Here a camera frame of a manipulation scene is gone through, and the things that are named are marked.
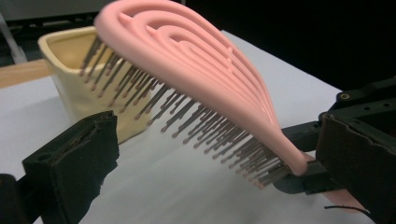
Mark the cream square cup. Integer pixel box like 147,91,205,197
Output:
36,25,163,146

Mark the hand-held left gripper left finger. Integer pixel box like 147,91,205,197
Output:
18,110,120,224

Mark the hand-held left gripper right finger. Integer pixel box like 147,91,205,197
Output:
316,112,396,224

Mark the white table sheet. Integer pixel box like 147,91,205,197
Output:
0,30,368,224

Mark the pink hairbrush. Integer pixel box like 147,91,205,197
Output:
78,0,367,214

